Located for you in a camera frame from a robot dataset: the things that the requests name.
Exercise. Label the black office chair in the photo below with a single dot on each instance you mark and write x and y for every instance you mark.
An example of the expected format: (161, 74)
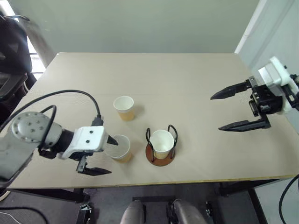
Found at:
(14, 53)

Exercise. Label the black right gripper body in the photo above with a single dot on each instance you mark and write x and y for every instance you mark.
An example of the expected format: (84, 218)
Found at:
(266, 100)

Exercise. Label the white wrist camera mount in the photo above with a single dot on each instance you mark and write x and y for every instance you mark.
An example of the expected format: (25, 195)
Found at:
(278, 72)
(89, 140)

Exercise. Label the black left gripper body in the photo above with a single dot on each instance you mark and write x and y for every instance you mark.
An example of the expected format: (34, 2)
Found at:
(82, 154)

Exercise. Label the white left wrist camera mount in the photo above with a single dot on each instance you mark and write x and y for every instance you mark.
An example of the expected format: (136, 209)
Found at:
(89, 140)

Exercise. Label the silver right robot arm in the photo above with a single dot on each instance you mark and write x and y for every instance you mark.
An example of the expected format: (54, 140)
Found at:
(296, 79)

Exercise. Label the white and tan paper cup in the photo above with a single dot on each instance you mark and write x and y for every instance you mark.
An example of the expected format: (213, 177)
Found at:
(122, 151)
(126, 109)
(161, 142)

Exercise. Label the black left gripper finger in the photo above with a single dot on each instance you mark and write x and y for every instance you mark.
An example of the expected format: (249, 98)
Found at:
(112, 140)
(94, 171)

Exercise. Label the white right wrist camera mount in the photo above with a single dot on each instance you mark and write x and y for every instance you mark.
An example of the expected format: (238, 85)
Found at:
(278, 72)

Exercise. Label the grey rounded shape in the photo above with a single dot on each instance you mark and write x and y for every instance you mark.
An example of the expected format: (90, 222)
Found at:
(188, 213)
(133, 213)

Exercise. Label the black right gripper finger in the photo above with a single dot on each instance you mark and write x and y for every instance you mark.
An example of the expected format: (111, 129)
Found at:
(245, 125)
(231, 91)

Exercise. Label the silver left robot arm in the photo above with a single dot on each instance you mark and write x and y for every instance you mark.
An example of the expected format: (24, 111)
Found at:
(25, 127)

